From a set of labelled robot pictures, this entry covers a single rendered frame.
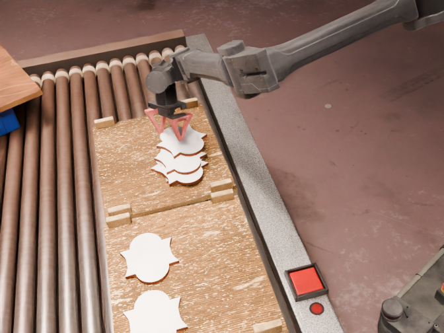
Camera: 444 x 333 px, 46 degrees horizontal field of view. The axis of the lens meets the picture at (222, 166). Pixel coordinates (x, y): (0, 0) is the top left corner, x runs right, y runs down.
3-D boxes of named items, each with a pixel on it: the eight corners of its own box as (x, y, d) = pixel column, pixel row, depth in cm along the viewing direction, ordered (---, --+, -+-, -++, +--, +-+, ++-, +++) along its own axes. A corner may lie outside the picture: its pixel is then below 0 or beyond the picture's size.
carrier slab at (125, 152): (201, 106, 168) (201, 102, 167) (237, 192, 139) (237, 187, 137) (93, 131, 163) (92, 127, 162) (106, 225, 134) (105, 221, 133)
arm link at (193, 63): (269, 90, 103) (250, 37, 100) (244, 102, 102) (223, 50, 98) (202, 76, 143) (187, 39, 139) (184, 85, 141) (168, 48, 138)
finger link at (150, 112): (160, 140, 144) (156, 107, 141) (147, 134, 149) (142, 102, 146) (180, 133, 148) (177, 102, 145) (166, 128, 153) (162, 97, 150)
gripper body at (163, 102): (168, 115, 138) (165, 88, 135) (147, 108, 145) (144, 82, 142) (187, 109, 141) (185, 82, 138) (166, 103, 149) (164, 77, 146)
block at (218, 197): (232, 195, 136) (232, 187, 134) (234, 199, 134) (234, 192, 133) (211, 199, 135) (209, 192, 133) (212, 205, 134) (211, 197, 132)
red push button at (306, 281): (313, 270, 119) (314, 266, 118) (324, 291, 115) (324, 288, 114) (288, 276, 118) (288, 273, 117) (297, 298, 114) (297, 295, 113)
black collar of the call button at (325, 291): (315, 266, 120) (316, 261, 118) (328, 293, 114) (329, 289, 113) (284, 274, 119) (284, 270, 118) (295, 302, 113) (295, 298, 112)
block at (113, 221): (131, 218, 133) (129, 211, 131) (132, 223, 131) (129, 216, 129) (108, 224, 132) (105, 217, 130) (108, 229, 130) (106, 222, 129)
